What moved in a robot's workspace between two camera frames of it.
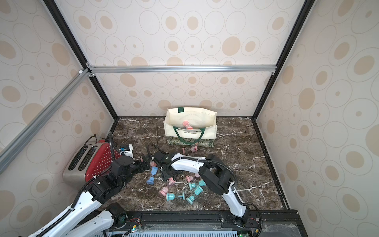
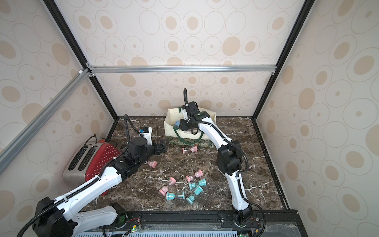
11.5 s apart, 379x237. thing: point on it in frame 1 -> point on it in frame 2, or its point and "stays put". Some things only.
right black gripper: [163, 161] -> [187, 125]
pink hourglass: [171, 180] stays put
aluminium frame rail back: [254, 69] stays put
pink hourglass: [189, 178] stays put
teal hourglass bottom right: [198, 190] stays put
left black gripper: [143, 167] -> [159, 149]
